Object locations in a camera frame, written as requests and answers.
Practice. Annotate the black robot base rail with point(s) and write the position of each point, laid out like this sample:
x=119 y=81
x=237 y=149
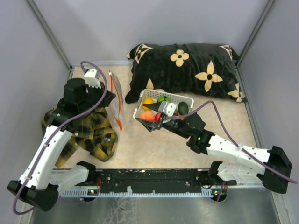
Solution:
x=147 y=180

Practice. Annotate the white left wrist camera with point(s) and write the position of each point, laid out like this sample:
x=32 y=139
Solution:
x=92 y=79

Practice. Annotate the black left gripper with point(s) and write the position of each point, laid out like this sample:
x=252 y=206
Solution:
x=108 y=99

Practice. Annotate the orange peach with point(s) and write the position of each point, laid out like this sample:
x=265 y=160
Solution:
x=147 y=116

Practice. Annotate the dark green avocado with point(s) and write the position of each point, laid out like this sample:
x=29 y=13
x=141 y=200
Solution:
x=183 y=108

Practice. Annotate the white perforated plastic basket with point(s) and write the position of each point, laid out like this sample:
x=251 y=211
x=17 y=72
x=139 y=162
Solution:
x=176 y=99

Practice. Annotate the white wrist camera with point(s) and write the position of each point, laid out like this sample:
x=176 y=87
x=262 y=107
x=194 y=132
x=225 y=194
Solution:
x=92 y=79
x=167 y=108

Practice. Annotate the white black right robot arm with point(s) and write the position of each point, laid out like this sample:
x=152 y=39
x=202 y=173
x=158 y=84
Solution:
x=269 y=167

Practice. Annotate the yellow black plaid shirt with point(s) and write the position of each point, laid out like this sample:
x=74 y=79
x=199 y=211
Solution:
x=95 y=135

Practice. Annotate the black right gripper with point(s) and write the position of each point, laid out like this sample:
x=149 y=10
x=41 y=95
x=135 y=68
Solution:
x=150 y=125

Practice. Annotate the aluminium frame rail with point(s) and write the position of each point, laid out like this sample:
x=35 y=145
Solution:
x=89 y=193

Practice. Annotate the black floral plush pillow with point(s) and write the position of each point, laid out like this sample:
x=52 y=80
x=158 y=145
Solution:
x=199 y=68

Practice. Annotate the yellow lemon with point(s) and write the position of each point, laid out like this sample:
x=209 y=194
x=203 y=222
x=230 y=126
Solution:
x=147 y=100

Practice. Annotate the green striped toy melon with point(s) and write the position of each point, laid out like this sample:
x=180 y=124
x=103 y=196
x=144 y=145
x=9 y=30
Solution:
x=163 y=98

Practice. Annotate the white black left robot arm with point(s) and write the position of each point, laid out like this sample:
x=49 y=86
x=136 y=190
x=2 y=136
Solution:
x=78 y=120

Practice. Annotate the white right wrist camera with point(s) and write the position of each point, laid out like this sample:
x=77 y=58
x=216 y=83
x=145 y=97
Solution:
x=167 y=108

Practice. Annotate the red apple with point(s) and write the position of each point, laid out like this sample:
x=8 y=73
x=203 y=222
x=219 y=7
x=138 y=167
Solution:
x=157 y=117

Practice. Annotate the clear zip bag orange zipper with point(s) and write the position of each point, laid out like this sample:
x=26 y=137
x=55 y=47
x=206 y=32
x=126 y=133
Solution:
x=116 y=106

